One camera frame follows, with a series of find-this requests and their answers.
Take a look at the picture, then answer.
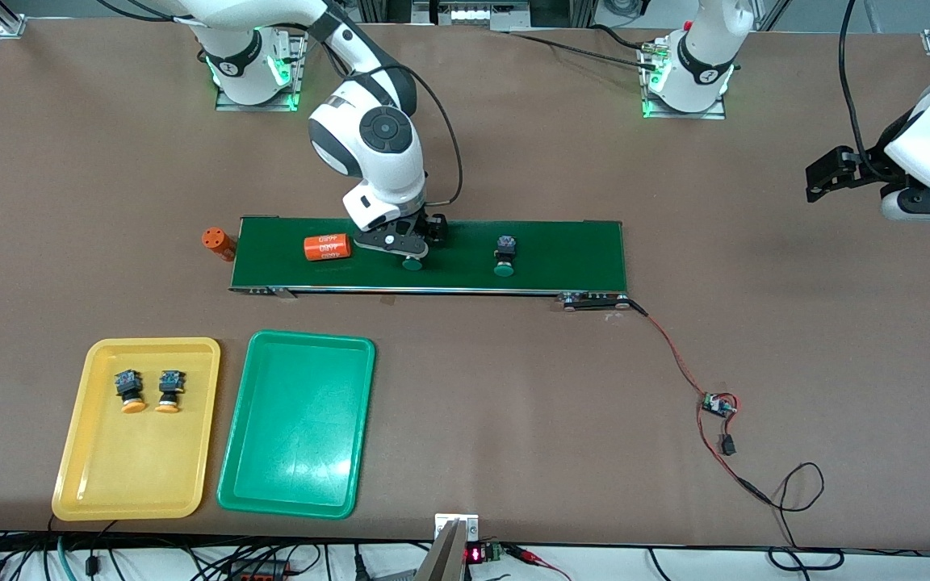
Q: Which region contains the red black power wire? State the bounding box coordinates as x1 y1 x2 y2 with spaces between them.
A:
626 299 825 550

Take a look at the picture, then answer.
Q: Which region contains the grey metal bar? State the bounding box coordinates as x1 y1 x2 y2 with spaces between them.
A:
415 520 470 581

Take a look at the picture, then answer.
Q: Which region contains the orange connector block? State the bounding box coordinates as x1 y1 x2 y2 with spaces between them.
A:
227 559 290 581

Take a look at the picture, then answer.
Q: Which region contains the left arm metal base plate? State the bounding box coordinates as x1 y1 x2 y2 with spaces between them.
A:
641 40 728 120

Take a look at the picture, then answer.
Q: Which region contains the red clip lead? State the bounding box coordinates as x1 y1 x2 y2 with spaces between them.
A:
505 545 572 581

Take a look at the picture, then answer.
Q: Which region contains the aluminium frame rack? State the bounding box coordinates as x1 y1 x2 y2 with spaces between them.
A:
356 0 595 33

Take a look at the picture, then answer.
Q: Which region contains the yellow plastic tray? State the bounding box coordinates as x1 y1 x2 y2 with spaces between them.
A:
52 337 222 521

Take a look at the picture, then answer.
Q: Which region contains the black table cable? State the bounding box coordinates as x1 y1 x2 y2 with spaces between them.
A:
505 31 660 72

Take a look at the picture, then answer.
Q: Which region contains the green plastic tray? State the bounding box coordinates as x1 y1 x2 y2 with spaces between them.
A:
216 329 377 520

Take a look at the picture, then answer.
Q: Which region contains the green conveyor belt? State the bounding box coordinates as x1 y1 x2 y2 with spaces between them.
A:
228 215 631 312

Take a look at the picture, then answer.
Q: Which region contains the yellow mushroom push button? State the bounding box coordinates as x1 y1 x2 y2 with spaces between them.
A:
113 370 149 416
153 370 186 415

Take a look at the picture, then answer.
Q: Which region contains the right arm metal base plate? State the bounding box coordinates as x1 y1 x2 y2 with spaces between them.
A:
215 24 308 112

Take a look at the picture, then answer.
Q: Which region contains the orange printed cylinder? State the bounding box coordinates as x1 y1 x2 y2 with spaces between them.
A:
201 228 237 262
304 232 353 262

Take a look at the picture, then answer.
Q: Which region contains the silver metal bracket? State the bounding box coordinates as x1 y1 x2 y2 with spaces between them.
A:
434 513 480 540

